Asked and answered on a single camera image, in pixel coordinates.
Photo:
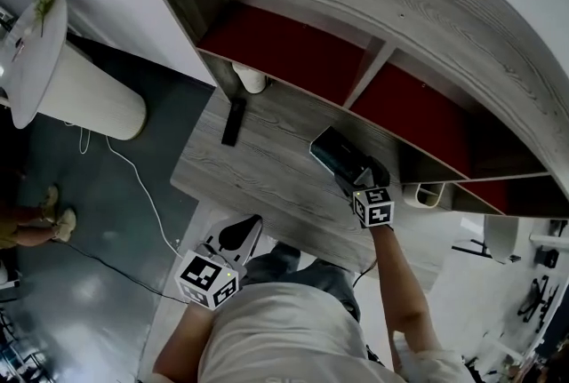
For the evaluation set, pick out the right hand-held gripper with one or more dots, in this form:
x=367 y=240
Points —
x=375 y=208

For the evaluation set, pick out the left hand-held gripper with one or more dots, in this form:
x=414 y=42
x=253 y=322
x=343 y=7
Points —
x=204 y=279

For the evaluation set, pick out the dark teal pack of tissues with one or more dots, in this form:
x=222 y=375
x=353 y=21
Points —
x=331 y=148

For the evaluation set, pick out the person's left forearm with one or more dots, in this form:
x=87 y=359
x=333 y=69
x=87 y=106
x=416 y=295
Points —
x=184 y=345

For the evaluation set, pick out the person's right forearm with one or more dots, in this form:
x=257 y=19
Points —
x=400 y=283

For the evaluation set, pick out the person's grey trousers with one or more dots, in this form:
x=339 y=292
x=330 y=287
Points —
x=311 y=270

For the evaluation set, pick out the person's white shirt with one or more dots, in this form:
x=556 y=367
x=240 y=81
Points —
x=289 y=337

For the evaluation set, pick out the white chair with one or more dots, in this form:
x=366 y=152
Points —
x=500 y=236

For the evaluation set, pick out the black remote control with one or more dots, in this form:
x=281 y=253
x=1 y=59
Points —
x=234 y=121

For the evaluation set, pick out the small black box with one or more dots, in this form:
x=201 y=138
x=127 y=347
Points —
x=547 y=257

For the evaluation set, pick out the white paper cup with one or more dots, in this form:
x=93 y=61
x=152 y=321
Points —
x=251 y=79

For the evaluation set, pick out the black office chair base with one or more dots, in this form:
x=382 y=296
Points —
x=540 y=299

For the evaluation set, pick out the small green plant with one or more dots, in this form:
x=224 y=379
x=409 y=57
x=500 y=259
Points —
x=44 y=1

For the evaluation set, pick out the white round pedestal table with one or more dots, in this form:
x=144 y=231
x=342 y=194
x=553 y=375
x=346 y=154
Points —
x=40 y=61

